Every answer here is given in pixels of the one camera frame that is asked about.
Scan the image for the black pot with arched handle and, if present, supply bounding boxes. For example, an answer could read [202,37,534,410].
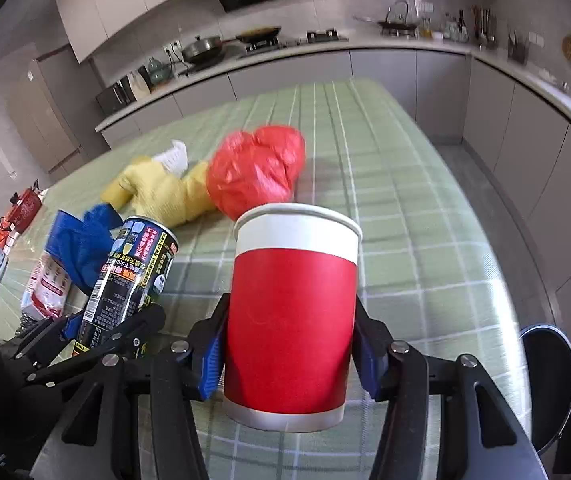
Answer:
[354,0,420,37]

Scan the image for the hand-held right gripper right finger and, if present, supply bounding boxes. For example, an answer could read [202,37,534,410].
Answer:
[353,297,551,480]

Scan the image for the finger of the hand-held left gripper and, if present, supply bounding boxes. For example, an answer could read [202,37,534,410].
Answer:
[13,304,167,386]
[0,310,84,361]

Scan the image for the white and red packet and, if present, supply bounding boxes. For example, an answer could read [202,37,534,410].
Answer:
[20,252,74,321]

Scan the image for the blue cloth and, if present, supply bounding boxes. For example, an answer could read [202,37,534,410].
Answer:
[44,203,127,293]

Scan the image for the red paper cup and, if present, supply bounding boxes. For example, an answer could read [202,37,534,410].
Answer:
[222,202,363,433]

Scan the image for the black round stool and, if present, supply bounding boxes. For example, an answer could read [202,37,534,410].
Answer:
[519,324,571,453]

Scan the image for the red printed pouch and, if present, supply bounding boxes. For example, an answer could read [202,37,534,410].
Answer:
[3,187,45,233]

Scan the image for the white jug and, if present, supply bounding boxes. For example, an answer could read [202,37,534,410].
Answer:
[130,71,151,101]

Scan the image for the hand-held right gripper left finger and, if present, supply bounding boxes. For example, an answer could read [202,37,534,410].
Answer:
[60,292,232,480]

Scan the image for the group of condiment bottles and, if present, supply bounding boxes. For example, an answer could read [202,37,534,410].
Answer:
[418,10,471,43]

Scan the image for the brown refrigerator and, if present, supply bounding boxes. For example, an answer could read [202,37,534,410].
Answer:
[6,42,89,176]

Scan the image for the grey upper wall cabinets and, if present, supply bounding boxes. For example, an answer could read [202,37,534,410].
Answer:
[54,0,509,63]

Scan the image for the yellow cloth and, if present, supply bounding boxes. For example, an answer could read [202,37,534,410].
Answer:
[100,156,219,228]

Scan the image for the utensil holder with utensils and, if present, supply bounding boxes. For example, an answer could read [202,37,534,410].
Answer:
[470,5,499,50]

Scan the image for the red plastic bag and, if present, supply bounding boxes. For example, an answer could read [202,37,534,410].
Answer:
[206,125,307,222]

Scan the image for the black frying pan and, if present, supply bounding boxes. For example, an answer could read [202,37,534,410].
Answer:
[236,26,282,45]

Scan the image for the crumpled white tissue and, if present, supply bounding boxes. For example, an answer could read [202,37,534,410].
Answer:
[153,139,190,177]

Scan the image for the grey wok with lid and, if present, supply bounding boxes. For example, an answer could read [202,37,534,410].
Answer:
[182,35,236,66]

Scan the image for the black microwave oven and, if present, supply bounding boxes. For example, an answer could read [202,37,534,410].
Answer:
[96,76,136,117]

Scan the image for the green glass teapot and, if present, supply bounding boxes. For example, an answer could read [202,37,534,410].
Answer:
[146,57,172,86]

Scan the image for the black printed drink can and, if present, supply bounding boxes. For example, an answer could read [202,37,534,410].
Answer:
[74,216,180,356]

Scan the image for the green checked tablecloth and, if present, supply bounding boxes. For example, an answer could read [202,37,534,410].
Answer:
[0,78,549,480]

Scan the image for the gas stove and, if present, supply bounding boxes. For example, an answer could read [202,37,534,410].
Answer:
[238,30,350,58]

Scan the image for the black chopstick basket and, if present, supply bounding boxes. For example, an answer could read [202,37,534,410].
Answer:
[508,30,531,65]

